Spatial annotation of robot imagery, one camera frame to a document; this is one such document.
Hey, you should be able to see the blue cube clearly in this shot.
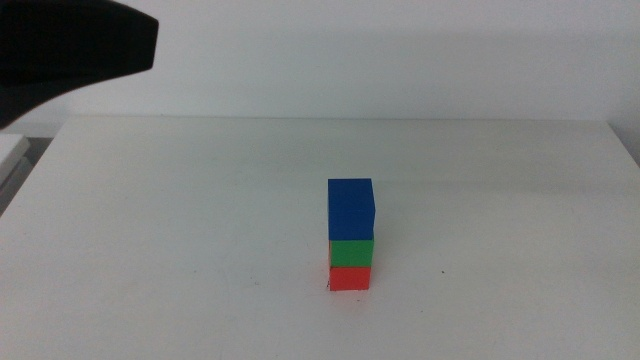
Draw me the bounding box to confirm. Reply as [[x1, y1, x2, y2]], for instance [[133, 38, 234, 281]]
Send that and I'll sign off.
[[327, 178, 376, 242]]

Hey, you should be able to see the white side desk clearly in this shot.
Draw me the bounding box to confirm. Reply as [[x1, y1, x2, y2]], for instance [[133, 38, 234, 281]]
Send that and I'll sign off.
[[0, 133, 32, 211]]

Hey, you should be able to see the green cube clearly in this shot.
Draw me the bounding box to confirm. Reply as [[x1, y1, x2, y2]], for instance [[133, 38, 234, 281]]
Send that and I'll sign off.
[[329, 237, 375, 268]]

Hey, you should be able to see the red cube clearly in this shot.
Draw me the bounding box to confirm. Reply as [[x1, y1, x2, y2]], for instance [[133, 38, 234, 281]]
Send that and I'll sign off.
[[327, 239, 372, 292]]

